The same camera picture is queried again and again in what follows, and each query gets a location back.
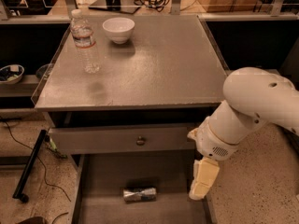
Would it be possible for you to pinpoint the silver redbull can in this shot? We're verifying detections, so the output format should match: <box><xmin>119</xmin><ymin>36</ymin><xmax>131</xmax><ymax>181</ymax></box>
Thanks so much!
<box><xmin>123</xmin><ymin>188</ymin><xmax>157</xmax><ymax>202</ymax></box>

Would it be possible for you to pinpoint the black floor cable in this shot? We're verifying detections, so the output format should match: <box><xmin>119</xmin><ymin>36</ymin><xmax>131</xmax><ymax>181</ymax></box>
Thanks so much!
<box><xmin>0</xmin><ymin>117</ymin><xmax>73</xmax><ymax>224</ymax></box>

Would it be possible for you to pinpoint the clear plastic water bottle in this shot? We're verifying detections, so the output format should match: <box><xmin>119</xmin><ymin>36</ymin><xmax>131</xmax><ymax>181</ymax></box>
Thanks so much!
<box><xmin>70</xmin><ymin>9</ymin><xmax>100</xmax><ymax>74</ymax></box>

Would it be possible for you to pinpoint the round brass drawer knob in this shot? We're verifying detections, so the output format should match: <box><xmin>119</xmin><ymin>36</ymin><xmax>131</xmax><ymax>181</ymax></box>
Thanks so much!
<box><xmin>136</xmin><ymin>136</ymin><xmax>146</xmax><ymax>146</ymax></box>

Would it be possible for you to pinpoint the white bowl with clutter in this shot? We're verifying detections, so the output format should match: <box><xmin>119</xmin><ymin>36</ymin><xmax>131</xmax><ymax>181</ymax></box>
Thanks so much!
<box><xmin>0</xmin><ymin>64</ymin><xmax>24</xmax><ymax>84</ymax></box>

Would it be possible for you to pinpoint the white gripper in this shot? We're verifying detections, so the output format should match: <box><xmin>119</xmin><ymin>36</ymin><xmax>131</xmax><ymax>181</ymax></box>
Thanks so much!
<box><xmin>187</xmin><ymin>117</ymin><xmax>238</xmax><ymax>201</ymax></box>

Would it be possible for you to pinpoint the top grey drawer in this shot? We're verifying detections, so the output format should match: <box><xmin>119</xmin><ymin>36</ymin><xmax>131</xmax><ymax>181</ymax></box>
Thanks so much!
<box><xmin>50</xmin><ymin>124</ymin><xmax>195</xmax><ymax>155</ymax></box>

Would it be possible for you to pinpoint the grey wooden drawer cabinet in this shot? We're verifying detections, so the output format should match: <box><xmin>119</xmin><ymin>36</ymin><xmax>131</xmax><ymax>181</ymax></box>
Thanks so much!
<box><xmin>31</xmin><ymin>14</ymin><xmax>244</xmax><ymax>224</ymax></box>

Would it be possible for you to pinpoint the dark bowl on shelf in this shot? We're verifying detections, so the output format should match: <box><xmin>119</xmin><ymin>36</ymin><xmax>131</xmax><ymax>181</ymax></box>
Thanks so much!
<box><xmin>36</xmin><ymin>63</ymin><xmax>53</xmax><ymax>79</ymax></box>

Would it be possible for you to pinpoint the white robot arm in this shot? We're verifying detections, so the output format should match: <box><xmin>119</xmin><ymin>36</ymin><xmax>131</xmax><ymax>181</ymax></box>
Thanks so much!
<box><xmin>188</xmin><ymin>67</ymin><xmax>299</xmax><ymax>200</ymax></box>

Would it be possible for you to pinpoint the black bar on floor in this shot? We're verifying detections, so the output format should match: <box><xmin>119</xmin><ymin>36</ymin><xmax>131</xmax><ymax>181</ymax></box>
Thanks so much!
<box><xmin>12</xmin><ymin>130</ymin><xmax>47</xmax><ymax>203</ymax></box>

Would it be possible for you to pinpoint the middle grey open drawer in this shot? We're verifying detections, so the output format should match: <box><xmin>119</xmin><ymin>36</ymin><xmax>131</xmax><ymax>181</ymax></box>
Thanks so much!
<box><xmin>69</xmin><ymin>150</ymin><xmax>217</xmax><ymax>224</ymax></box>

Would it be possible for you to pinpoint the black monitor stand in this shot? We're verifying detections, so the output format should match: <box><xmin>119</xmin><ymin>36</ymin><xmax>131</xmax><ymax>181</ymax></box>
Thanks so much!
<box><xmin>88</xmin><ymin>0</ymin><xmax>140</xmax><ymax>14</ymax></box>

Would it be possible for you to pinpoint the white ceramic bowl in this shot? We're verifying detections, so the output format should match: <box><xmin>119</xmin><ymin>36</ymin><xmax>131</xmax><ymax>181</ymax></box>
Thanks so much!
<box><xmin>102</xmin><ymin>17</ymin><xmax>135</xmax><ymax>44</ymax></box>

